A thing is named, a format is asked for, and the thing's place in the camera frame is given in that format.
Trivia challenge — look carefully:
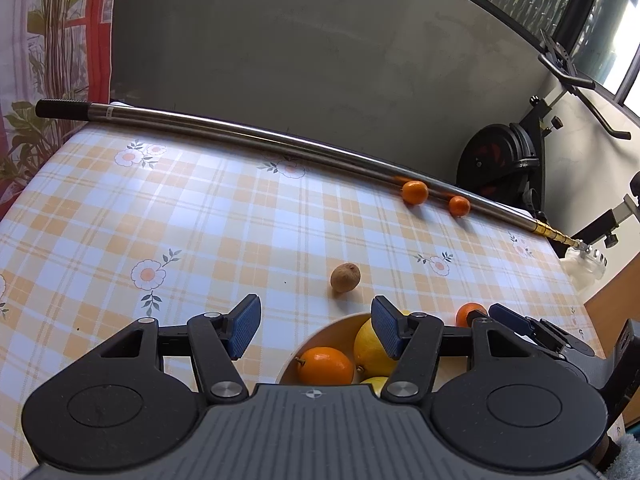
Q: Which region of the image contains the floral printed curtain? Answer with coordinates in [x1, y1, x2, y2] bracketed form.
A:
[0, 0, 122, 216]

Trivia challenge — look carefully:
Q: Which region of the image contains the window with dark frame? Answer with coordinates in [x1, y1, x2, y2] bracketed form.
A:
[395, 0, 640, 121]

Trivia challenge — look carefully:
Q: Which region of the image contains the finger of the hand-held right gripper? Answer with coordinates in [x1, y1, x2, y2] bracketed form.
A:
[489, 304, 601, 361]

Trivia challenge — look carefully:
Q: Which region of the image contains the light blue towel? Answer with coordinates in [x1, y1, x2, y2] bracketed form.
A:
[606, 425, 640, 480]

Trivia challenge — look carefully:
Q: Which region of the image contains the orange checked floral tablecloth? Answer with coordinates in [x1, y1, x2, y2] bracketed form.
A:
[0, 125, 603, 461]

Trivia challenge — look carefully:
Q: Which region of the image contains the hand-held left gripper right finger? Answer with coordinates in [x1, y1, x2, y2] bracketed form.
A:
[372, 296, 556, 405]

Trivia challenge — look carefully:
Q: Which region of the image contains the brown kiwi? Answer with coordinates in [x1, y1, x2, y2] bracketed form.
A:
[330, 262, 361, 293]

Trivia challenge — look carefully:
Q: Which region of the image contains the clear plastic container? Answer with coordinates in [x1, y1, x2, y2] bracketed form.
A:
[559, 249, 609, 291]

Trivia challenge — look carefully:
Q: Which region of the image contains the wooden board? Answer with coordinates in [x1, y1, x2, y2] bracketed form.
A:
[582, 259, 640, 358]

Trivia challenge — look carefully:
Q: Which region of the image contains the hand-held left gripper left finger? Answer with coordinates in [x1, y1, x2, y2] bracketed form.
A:
[75, 294, 261, 405]

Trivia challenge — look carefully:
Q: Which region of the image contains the orange mandarin with stem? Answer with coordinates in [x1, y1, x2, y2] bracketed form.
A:
[295, 347, 356, 387]

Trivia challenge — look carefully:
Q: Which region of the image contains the long metal pole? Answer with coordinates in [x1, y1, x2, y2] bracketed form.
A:
[36, 99, 586, 251]

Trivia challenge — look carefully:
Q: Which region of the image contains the yellow lemon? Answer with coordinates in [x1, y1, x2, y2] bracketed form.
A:
[354, 309, 414, 378]
[361, 376, 391, 397]

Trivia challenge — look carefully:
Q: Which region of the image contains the cream ceramic plate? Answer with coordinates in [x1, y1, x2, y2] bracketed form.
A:
[276, 311, 476, 391]

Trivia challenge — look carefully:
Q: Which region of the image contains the black exercise bike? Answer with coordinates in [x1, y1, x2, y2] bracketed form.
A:
[455, 27, 640, 261]

